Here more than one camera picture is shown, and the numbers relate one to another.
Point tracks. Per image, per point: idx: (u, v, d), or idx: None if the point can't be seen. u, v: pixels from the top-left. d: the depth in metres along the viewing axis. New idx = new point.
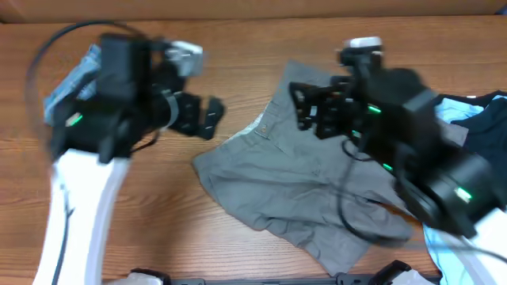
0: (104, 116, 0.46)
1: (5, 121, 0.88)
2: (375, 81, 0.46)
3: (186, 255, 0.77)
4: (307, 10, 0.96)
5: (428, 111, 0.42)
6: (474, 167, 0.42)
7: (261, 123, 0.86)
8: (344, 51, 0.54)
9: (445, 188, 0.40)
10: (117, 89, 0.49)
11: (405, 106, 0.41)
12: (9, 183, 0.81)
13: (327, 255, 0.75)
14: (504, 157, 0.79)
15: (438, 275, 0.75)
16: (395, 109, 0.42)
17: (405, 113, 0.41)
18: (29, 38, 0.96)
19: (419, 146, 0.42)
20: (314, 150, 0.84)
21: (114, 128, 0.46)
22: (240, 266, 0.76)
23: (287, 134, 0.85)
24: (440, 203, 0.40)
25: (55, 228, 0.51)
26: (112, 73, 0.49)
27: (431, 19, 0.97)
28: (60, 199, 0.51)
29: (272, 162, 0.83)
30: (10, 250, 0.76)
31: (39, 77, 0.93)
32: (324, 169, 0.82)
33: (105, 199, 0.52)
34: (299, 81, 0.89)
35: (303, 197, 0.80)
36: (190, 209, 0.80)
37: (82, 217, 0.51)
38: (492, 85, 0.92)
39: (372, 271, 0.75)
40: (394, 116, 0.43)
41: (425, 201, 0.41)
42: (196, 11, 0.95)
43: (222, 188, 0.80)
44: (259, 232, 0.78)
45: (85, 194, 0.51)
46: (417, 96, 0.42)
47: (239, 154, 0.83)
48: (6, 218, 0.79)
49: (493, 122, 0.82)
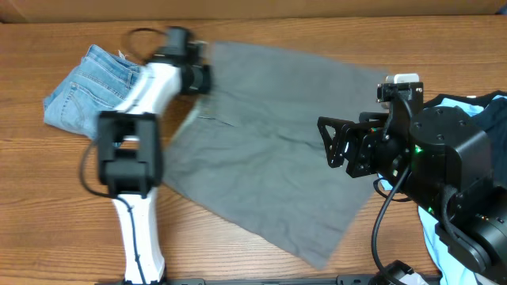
0: (165, 60, 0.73)
1: (5, 121, 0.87)
2: (424, 119, 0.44)
3: (185, 255, 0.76)
4: (307, 10, 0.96)
5: (476, 155, 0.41)
6: None
7: (202, 106, 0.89)
8: (385, 85, 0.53)
9: (497, 234, 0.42)
10: (173, 52, 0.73)
11: (455, 150, 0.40)
12: (9, 183, 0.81)
13: (297, 233, 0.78)
14: (503, 158, 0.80)
15: (438, 275, 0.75)
16: (444, 150, 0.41)
17: (457, 157, 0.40)
18: (30, 38, 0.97)
19: (466, 190, 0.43)
20: (259, 116, 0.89)
21: (175, 66, 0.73)
22: (239, 267, 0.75)
23: (234, 108, 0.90)
24: (490, 250, 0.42)
25: (140, 88, 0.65)
26: (172, 44, 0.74)
27: (430, 19, 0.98)
28: (144, 70, 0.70)
29: (229, 140, 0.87)
30: (9, 249, 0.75)
31: (40, 77, 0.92)
32: (273, 131, 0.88)
33: (171, 81, 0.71)
34: (232, 62, 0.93)
35: (264, 169, 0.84)
36: (183, 210, 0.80)
37: (158, 81, 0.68)
38: (494, 84, 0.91)
39: (373, 271, 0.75)
40: (443, 162, 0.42)
41: (475, 250, 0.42)
42: (195, 11, 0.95)
43: (186, 181, 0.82)
44: (259, 232, 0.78)
45: (163, 77, 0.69)
46: (469, 138, 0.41)
47: (193, 143, 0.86)
48: (6, 218, 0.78)
49: (493, 122, 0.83)
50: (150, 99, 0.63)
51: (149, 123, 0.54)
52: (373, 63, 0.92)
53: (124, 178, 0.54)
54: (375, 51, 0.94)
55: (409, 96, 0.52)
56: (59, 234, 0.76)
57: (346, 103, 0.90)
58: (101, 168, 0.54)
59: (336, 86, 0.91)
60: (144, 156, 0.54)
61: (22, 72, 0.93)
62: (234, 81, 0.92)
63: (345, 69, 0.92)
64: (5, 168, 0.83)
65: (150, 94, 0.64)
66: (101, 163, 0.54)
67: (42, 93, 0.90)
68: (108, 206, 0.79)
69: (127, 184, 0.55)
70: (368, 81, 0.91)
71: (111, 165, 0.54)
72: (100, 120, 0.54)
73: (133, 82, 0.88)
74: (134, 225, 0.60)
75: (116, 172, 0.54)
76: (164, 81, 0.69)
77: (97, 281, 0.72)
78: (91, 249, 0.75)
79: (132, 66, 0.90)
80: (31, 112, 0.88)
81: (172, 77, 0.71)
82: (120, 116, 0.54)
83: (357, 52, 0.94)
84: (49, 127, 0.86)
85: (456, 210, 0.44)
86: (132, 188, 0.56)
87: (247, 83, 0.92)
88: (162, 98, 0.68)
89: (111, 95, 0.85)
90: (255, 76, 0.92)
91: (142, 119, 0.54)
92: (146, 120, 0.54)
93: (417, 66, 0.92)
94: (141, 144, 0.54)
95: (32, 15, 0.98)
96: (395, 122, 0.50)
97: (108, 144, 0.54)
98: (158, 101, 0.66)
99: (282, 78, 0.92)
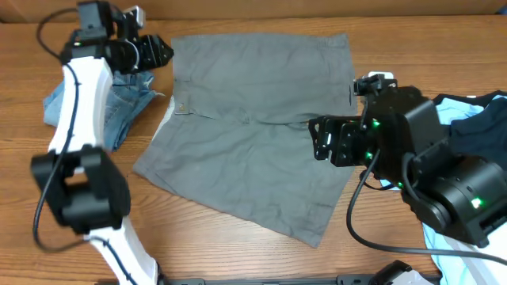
0: (88, 47, 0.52)
1: (5, 122, 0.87)
2: (380, 98, 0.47)
3: (185, 255, 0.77)
4: (307, 10, 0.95)
5: (425, 122, 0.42)
6: (486, 169, 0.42)
7: (177, 103, 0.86)
8: (360, 80, 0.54)
9: (457, 195, 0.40)
10: (95, 34, 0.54)
11: (404, 117, 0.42)
12: (9, 183, 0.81)
13: (291, 215, 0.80)
14: (504, 157, 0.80)
15: (438, 275, 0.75)
16: (394, 119, 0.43)
17: (405, 123, 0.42)
18: (28, 38, 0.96)
19: (422, 153, 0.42)
20: (234, 104, 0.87)
21: (102, 52, 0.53)
22: (239, 266, 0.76)
23: (209, 97, 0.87)
24: (452, 210, 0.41)
25: (66, 104, 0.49)
26: (86, 24, 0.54)
27: (430, 19, 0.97)
28: (67, 77, 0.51)
29: (211, 131, 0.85)
30: (9, 249, 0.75)
31: (39, 77, 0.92)
32: (252, 115, 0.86)
33: (102, 78, 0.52)
34: (192, 55, 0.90)
35: (248, 157, 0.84)
36: (182, 210, 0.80)
37: (89, 89, 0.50)
38: (494, 85, 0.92)
39: (373, 270, 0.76)
40: (394, 130, 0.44)
41: (437, 209, 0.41)
42: (196, 11, 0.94)
43: (173, 176, 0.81)
44: (259, 232, 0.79)
45: (92, 75, 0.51)
46: (416, 107, 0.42)
47: (174, 140, 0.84)
48: (6, 218, 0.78)
49: (493, 122, 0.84)
50: (84, 116, 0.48)
51: (97, 158, 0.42)
52: (373, 64, 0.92)
53: (84, 219, 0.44)
54: (374, 51, 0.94)
55: (377, 85, 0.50)
56: (59, 234, 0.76)
57: (314, 77, 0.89)
58: (58, 217, 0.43)
59: (305, 64, 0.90)
60: (104, 194, 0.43)
61: (22, 73, 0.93)
62: (203, 73, 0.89)
63: (310, 45, 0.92)
64: (4, 168, 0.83)
65: (85, 110, 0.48)
66: (54, 212, 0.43)
67: (42, 94, 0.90)
68: None
69: (93, 223, 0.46)
70: None
71: (66, 209, 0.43)
72: (36, 169, 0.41)
73: (133, 82, 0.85)
74: (116, 254, 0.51)
75: (73, 216, 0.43)
76: (94, 85, 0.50)
77: (97, 281, 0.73)
78: (91, 249, 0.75)
79: None
80: (31, 112, 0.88)
81: (104, 72, 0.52)
82: (59, 157, 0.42)
83: (357, 52, 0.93)
84: (50, 127, 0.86)
85: (418, 176, 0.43)
86: (101, 225, 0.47)
87: (215, 72, 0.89)
88: (101, 109, 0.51)
89: (111, 96, 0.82)
90: (223, 63, 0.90)
91: (86, 156, 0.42)
92: (93, 157, 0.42)
93: (417, 67, 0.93)
94: (97, 181, 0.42)
95: (32, 15, 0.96)
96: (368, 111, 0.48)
97: (55, 193, 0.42)
98: (97, 115, 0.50)
99: (252, 62, 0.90)
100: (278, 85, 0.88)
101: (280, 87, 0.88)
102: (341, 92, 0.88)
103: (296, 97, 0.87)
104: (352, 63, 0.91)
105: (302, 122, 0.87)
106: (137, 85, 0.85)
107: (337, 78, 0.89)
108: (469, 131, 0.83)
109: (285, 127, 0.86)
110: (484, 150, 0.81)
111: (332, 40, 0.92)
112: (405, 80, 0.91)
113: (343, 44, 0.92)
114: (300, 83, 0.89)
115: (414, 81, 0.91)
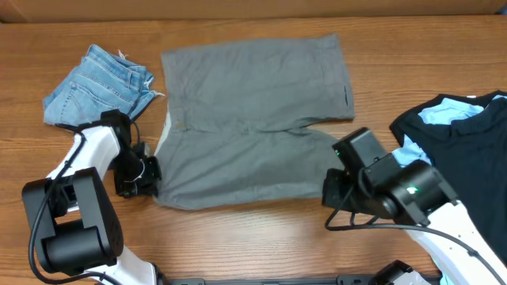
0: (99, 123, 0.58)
1: (5, 123, 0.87)
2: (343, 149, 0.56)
3: (186, 256, 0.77)
4: (306, 10, 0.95)
5: (367, 146, 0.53)
6: (426, 172, 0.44)
7: (173, 119, 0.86)
8: (346, 146, 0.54)
9: (401, 190, 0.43)
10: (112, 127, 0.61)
11: (353, 146, 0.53)
12: (9, 183, 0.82)
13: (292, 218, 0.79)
14: (503, 157, 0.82)
15: (438, 275, 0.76)
16: (348, 149, 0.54)
17: (354, 148, 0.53)
18: (27, 37, 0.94)
19: (371, 165, 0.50)
20: (232, 115, 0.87)
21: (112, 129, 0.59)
22: (239, 267, 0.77)
23: (205, 112, 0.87)
24: (398, 204, 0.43)
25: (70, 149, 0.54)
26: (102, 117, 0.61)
27: (431, 19, 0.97)
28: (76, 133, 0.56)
29: (211, 146, 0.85)
30: (9, 249, 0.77)
31: (40, 78, 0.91)
32: (251, 125, 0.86)
33: (108, 141, 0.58)
34: (184, 70, 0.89)
35: (249, 166, 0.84)
36: (182, 209, 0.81)
37: (93, 140, 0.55)
38: (493, 84, 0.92)
39: (373, 271, 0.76)
40: (353, 160, 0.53)
41: (387, 203, 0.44)
42: (194, 11, 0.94)
43: (177, 193, 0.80)
44: (259, 233, 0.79)
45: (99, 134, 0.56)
46: (357, 134, 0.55)
47: (174, 157, 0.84)
48: (5, 219, 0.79)
49: (493, 122, 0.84)
50: (84, 158, 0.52)
51: (87, 180, 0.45)
52: (372, 64, 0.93)
53: (74, 261, 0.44)
54: (374, 51, 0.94)
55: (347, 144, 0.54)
56: None
57: (309, 80, 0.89)
58: (41, 253, 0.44)
59: (298, 68, 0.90)
60: (87, 219, 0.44)
61: (23, 72, 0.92)
62: (197, 87, 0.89)
63: (302, 48, 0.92)
64: (5, 168, 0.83)
65: (85, 153, 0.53)
66: (40, 245, 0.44)
67: (42, 93, 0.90)
68: None
69: (86, 264, 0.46)
70: (368, 81, 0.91)
71: (52, 245, 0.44)
72: (27, 197, 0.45)
73: (133, 82, 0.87)
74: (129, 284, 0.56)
75: (62, 260, 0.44)
76: (98, 140, 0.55)
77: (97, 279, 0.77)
78: None
79: (131, 66, 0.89)
80: (31, 113, 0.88)
81: (111, 137, 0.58)
82: (53, 184, 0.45)
83: (356, 52, 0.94)
84: (50, 127, 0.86)
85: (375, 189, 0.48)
86: (91, 264, 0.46)
87: (210, 85, 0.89)
88: (101, 161, 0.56)
89: (111, 95, 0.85)
90: (215, 74, 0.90)
91: (78, 177, 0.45)
92: (85, 178, 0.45)
93: (417, 67, 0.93)
94: (82, 207, 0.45)
95: (30, 15, 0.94)
96: (351, 161, 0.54)
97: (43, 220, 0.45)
98: (96, 163, 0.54)
99: (243, 71, 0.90)
100: (273, 92, 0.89)
101: (276, 93, 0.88)
102: (337, 93, 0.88)
103: (293, 102, 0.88)
104: (344, 63, 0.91)
105: (302, 127, 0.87)
106: (137, 85, 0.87)
107: (331, 79, 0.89)
108: (468, 131, 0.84)
109: (285, 133, 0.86)
110: (483, 150, 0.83)
111: (322, 42, 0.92)
112: (405, 80, 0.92)
113: (333, 44, 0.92)
114: (295, 87, 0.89)
115: (414, 81, 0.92)
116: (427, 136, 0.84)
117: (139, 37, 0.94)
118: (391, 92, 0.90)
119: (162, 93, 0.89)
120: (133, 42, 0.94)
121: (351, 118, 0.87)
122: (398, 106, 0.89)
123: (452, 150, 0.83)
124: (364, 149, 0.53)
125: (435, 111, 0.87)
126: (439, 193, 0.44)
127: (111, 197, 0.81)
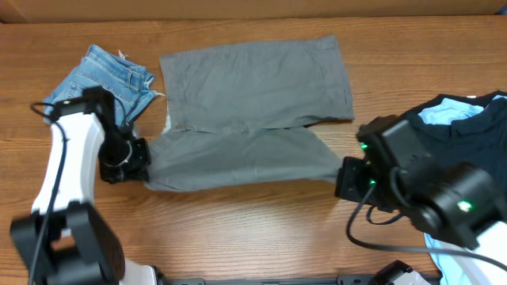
0: (79, 104, 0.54)
1: (6, 123, 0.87)
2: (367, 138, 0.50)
3: (185, 255, 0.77)
4: (307, 10, 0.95)
5: (403, 139, 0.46)
6: (474, 177, 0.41)
7: (173, 121, 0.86)
8: (375, 137, 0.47)
9: (446, 199, 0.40)
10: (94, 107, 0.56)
11: (386, 139, 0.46)
12: (9, 183, 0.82)
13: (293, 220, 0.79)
14: (504, 157, 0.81)
15: (438, 275, 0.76)
16: (376, 142, 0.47)
17: (386, 141, 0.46)
18: (28, 37, 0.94)
19: (406, 165, 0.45)
20: (232, 116, 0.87)
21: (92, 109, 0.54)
22: (239, 266, 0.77)
23: (205, 112, 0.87)
24: (443, 215, 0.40)
25: (54, 162, 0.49)
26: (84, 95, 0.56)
27: (431, 19, 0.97)
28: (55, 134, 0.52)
29: (211, 144, 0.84)
30: (9, 249, 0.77)
31: (40, 78, 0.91)
32: (251, 125, 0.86)
33: (91, 134, 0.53)
34: (183, 73, 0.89)
35: None
36: (182, 209, 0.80)
37: (75, 145, 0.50)
38: (493, 84, 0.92)
39: (373, 271, 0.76)
40: (382, 153, 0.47)
41: (429, 214, 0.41)
42: (195, 11, 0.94)
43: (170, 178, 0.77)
44: (259, 233, 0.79)
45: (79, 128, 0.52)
46: (393, 126, 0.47)
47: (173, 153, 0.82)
48: (6, 219, 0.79)
49: (493, 123, 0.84)
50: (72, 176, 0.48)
51: (84, 218, 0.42)
52: (372, 64, 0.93)
53: None
54: (374, 51, 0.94)
55: (375, 135, 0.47)
56: None
57: (309, 82, 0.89)
58: None
59: (297, 70, 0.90)
60: (88, 256, 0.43)
61: (24, 73, 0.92)
62: (198, 87, 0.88)
63: (300, 50, 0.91)
64: (5, 168, 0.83)
65: (73, 167, 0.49)
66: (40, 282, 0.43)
67: (42, 93, 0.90)
68: (108, 206, 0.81)
69: None
70: (368, 81, 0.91)
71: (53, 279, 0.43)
72: (17, 241, 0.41)
73: (133, 82, 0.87)
74: None
75: None
76: (81, 142, 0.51)
77: None
78: None
79: (131, 66, 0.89)
80: (32, 113, 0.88)
81: (94, 127, 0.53)
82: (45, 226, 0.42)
83: (356, 52, 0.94)
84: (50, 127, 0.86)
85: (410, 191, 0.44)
86: None
87: (211, 85, 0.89)
88: (91, 164, 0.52)
89: None
90: (215, 76, 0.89)
91: (72, 217, 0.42)
92: (80, 216, 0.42)
93: (417, 67, 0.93)
94: (82, 247, 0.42)
95: (31, 15, 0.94)
96: (380, 154, 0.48)
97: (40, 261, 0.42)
98: (85, 172, 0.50)
99: (245, 73, 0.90)
100: (274, 93, 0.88)
101: (276, 95, 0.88)
102: (337, 94, 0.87)
103: (294, 103, 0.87)
104: (342, 64, 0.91)
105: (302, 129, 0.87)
106: (137, 85, 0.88)
107: (330, 81, 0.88)
108: (468, 131, 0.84)
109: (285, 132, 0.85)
110: (483, 150, 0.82)
111: (321, 43, 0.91)
112: (405, 80, 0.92)
113: (333, 45, 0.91)
114: (295, 89, 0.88)
115: (414, 81, 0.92)
116: (427, 136, 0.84)
117: (139, 37, 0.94)
118: (391, 92, 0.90)
119: (162, 93, 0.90)
120: (134, 42, 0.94)
121: (351, 119, 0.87)
122: (398, 107, 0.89)
123: (453, 150, 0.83)
124: (398, 143, 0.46)
125: (435, 112, 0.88)
126: (493, 210, 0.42)
127: (111, 197, 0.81)
